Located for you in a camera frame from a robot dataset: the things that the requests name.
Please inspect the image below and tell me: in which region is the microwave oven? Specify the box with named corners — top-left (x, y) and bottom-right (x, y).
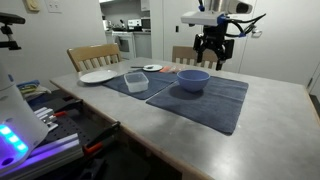
top-left (140, 17), bottom-right (152, 30)

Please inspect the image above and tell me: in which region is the silver metal block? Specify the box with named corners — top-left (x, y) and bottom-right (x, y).
top-left (33, 106), bottom-right (59, 133)

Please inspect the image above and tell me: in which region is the white door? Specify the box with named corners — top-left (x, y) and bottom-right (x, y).
top-left (238, 0), bottom-right (320, 86)

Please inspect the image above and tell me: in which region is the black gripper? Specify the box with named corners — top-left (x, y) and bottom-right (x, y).
top-left (193, 25), bottom-right (235, 71)

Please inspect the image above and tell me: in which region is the black clamp with orange handle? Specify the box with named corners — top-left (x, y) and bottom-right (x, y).
top-left (83, 120), bottom-right (122, 156)
top-left (53, 99), bottom-right (84, 118)

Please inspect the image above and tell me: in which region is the black camera tripod mount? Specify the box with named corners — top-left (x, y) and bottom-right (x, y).
top-left (0, 12), bottom-right (27, 51)

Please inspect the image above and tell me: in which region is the small white plate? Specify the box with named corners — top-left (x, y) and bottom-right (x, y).
top-left (142, 64), bottom-right (164, 72)

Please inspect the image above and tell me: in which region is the black perforated mounting board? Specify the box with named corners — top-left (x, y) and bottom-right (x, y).
top-left (31, 89), bottom-right (121, 158)

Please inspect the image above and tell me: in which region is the light wooden slat-back chair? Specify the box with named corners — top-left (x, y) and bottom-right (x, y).
top-left (171, 45), bottom-right (219, 70)
top-left (66, 42), bottom-right (123, 73)

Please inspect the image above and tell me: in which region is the blue bowl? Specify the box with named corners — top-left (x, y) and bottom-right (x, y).
top-left (176, 69), bottom-right (211, 93)

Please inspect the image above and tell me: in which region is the beige wall thermostat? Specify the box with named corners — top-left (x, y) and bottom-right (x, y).
top-left (22, 0), bottom-right (41, 13)

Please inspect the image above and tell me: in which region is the white kitchen stove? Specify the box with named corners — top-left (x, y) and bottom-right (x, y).
top-left (111, 30), bottom-right (137, 61)

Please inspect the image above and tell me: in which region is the aluminium extrusion rail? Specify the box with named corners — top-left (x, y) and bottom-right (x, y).
top-left (0, 133), bottom-right (84, 180)

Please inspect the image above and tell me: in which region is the white kitchen base cabinet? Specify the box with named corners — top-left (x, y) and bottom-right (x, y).
top-left (133, 32), bottom-right (153, 60)

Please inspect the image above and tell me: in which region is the folded cloth pile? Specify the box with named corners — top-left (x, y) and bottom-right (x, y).
top-left (16, 79), bottom-right (52, 102)

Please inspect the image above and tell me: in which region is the dark blue woven placemat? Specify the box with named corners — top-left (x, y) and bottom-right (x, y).
top-left (145, 75), bottom-right (250, 136)
top-left (102, 69), bottom-right (179, 101)

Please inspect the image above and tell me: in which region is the clear plastic container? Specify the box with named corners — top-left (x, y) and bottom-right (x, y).
top-left (123, 71), bottom-right (150, 93)

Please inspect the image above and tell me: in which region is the large white plate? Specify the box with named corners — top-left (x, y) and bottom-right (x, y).
top-left (79, 69), bottom-right (119, 84)

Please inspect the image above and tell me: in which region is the white countertop appliance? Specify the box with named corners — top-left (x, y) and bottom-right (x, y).
top-left (127, 18), bottom-right (142, 32)

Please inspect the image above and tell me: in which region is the orange snack packet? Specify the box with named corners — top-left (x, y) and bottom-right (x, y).
top-left (159, 65), bottom-right (186, 74)

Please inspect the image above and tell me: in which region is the metal spoon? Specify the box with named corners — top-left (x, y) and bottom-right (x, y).
top-left (129, 65), bottom-right (154, 70)

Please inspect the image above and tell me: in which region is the silver door lever handle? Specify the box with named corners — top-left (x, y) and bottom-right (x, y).
top-left (251, 28), bottom-right (264, 38)

